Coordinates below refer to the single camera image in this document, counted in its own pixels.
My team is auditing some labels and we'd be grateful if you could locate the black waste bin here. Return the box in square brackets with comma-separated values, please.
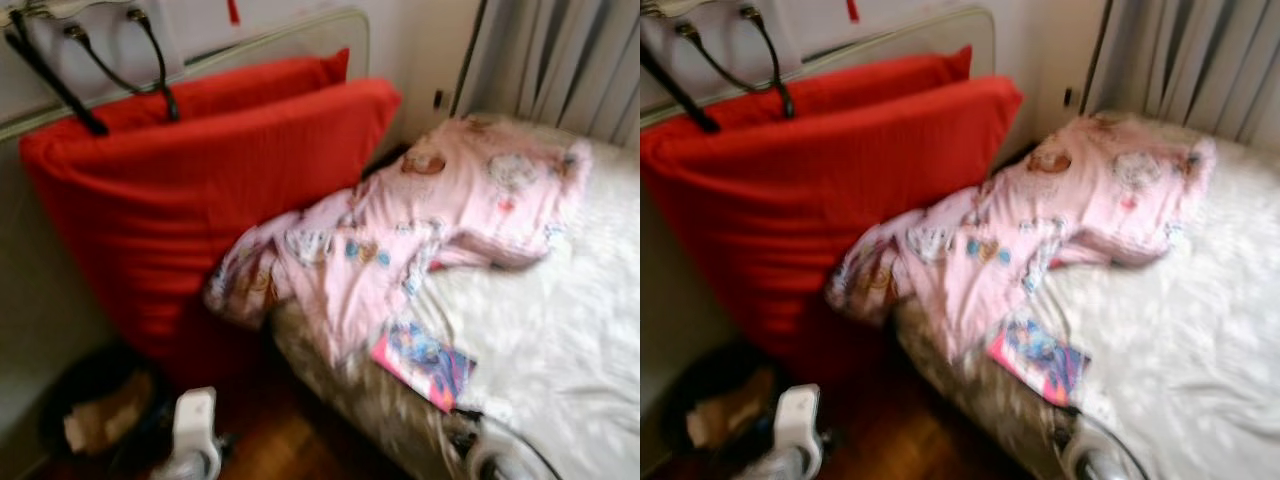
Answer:
[658, 340, 801, 473]
[36, 343, 181, 473]

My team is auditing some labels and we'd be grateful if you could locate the grey curtain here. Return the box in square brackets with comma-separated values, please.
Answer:
[1080, 0, 1280, 149]
[453, 0, 641, 149]

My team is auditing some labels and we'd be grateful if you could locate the thin red cushion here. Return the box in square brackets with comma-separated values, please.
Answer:
[790, 45, 973, 116]
[150, 48, 351, 119]

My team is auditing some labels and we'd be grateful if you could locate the thick straight black cable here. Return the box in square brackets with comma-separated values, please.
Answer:
[640, 45, 721, 134]
[3, 10, 109, 138]

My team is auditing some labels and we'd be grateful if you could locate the large red mattress cushion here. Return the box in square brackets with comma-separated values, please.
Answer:
[640, 75, 1025, 386]
[18, 78, 403, 386]

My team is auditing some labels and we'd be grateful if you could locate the crumpled brown paper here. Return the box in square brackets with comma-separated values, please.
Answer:
[685, 368, 776, 451]
[63, 372, 156, 456]

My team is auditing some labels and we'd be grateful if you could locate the curved black cable with plug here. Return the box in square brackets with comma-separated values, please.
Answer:
[738, 5, 796, 119]
[675, 22, 781, 96]
[63, 22, 171, 98]
[125, 8, 182, 123]

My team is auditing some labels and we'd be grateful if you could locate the white headboard with beige rim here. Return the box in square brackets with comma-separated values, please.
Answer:
[640, 5, 997, 129]
[0, 8, 371, 143]

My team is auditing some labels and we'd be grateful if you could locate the bed with grey floral sheet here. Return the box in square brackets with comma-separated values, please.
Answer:
[893, 108, 1280, 480]
[268, 108, 641, 480]

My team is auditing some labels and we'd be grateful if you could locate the pink cartoon print blanket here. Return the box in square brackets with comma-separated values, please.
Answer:
[203, 115, 594, 369]
[826, 113, 1217, 366]

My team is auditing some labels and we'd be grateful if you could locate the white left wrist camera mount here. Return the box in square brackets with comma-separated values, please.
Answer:
[172, 387, 220, 463]
[775, 385, 823, 463]

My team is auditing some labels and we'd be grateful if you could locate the colourful comic book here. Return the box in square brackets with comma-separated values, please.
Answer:
[985, 315, 1091, 408]
[369, 318, 478, 414]

